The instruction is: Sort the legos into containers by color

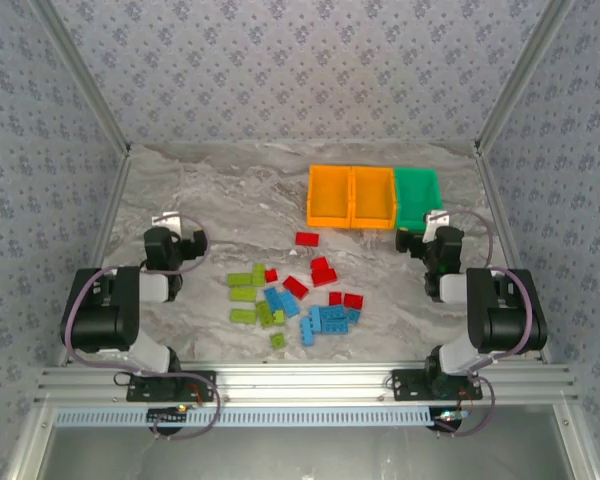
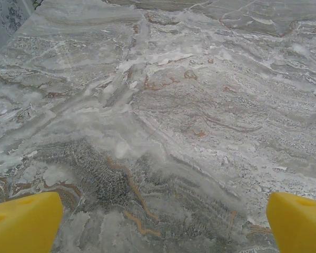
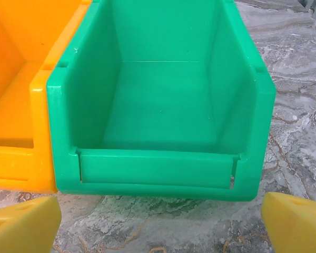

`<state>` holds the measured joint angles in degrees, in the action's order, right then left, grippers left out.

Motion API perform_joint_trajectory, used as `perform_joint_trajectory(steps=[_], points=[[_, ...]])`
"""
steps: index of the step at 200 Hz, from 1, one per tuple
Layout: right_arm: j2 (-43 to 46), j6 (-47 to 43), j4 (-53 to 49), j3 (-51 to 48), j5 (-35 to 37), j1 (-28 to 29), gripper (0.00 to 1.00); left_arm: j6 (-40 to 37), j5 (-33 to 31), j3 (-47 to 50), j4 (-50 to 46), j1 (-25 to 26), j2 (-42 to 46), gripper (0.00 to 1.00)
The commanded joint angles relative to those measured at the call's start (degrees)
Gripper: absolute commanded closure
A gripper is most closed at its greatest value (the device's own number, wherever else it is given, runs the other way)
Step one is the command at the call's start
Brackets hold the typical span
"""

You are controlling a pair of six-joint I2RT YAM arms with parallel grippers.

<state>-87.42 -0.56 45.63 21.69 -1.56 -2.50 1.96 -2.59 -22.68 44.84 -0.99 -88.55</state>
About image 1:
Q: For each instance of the small red lego brick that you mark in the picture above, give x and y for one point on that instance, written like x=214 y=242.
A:
x=335 y=298
x=271 y=275

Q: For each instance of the small blue lego brick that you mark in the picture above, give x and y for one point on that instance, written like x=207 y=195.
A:
x=354 y=315

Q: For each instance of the small lime green lego brick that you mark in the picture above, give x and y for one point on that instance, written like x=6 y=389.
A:
x=278 y=340
x=279 y=317

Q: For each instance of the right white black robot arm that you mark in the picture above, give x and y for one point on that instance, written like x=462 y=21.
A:
x=505 y=320

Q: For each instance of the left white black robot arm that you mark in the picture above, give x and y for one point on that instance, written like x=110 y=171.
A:
x=105 y=320

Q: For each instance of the green plastic bin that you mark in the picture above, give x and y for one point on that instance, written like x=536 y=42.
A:
x=417 y=197

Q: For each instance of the orange plastic bin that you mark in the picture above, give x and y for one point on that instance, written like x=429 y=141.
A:
x=329 y=197
x=374 y=197

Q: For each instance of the small black controller board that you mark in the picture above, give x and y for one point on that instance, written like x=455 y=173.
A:
x=450 y=416
x=167 y=415

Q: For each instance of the grey metal lower panel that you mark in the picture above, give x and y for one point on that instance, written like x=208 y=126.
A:
x=300 y=455

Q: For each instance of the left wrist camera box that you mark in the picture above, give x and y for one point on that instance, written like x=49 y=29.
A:
x=166 y=220

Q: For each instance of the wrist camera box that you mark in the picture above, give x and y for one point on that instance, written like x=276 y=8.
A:
x=438 y=218
x=166 y=220

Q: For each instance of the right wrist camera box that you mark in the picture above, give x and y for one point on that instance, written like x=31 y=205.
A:
x=438 y=218

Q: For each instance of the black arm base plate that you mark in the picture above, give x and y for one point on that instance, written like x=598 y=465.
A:
x=405 y=385
x=207 y=381

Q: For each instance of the wide aluminium frame rail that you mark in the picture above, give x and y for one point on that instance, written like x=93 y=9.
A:
x=300 y=382

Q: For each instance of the aluminium frame post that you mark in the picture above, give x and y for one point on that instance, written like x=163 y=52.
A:
x=88 y=80
x=517 y=80

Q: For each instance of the aluminium frame leg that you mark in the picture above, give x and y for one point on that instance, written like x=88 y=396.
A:
x=29 y=450
x=577 y=450

